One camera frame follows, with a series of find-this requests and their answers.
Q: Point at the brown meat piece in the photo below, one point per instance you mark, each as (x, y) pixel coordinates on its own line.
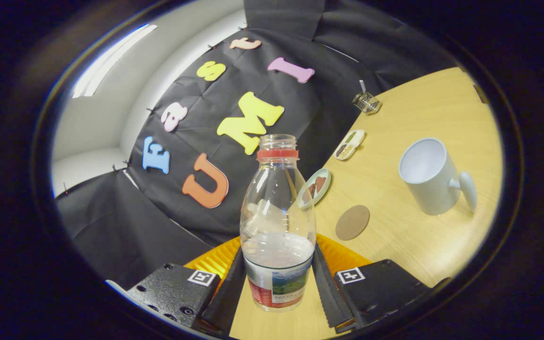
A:
(311, 191)
(320, 184)

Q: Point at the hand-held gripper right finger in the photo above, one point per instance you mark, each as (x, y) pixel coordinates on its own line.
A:
(328, 297)

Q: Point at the black backdrop cloth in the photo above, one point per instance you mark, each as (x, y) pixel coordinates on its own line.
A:
(125, 226)

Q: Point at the clear plastic juice bottle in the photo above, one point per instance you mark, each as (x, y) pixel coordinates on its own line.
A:
(276, 264)

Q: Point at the pale green plate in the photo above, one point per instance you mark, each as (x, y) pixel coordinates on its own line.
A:
(321, 197)

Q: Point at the long ceiling light panel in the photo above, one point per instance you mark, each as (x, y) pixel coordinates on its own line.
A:
(106, 63)

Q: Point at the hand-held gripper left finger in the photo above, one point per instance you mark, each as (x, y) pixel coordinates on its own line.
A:
(227, 297)

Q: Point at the wooden table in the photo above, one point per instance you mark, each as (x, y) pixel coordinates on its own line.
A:
(418, 245)

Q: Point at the white divided snack dish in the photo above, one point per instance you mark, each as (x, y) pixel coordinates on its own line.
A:
(349, 145)

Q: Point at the round brown coaster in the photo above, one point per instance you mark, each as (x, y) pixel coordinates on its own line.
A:
(352, 223)

